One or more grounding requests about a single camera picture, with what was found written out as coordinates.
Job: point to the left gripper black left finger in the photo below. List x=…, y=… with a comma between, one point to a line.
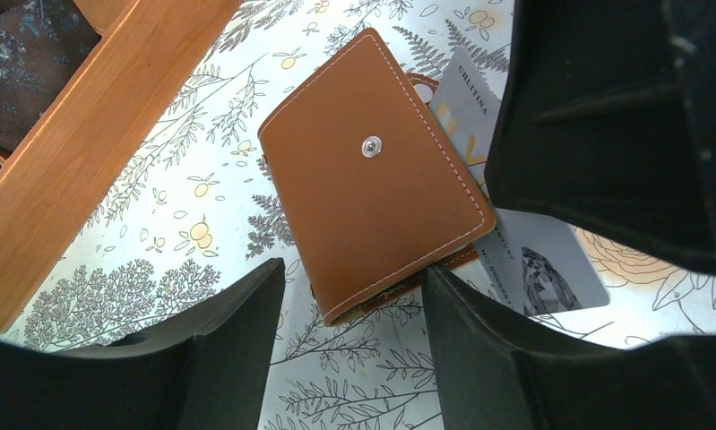
x=205, y=368

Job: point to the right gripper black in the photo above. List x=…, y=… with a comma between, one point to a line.
x=608, y=122

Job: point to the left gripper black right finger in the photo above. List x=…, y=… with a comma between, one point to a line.
x=496, y=369

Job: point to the credit card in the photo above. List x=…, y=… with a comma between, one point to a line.
x=535, y=263

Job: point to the brown leather card holder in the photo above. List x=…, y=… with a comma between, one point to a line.
x=371, y=186

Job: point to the orange wooden compartment tray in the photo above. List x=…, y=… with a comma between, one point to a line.
x=64, y=166

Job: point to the black items in tray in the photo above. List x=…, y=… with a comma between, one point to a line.
x=42, y=44

